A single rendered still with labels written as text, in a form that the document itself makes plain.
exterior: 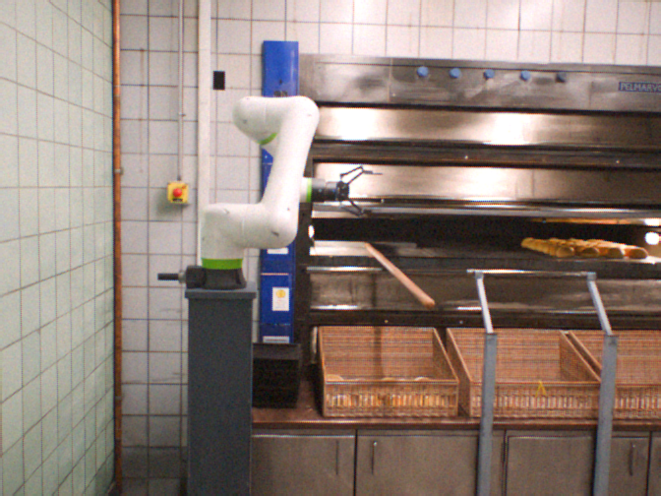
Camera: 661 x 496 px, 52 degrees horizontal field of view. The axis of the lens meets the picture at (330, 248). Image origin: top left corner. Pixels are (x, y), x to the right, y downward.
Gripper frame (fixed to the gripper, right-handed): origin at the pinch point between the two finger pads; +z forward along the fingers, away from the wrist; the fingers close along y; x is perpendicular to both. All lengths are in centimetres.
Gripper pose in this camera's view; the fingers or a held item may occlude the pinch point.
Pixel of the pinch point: (379, 192)
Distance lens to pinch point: 263.4
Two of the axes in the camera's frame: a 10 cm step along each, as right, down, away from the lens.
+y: -0.3, 10.0, 0.9
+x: 0.5, 0.9, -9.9
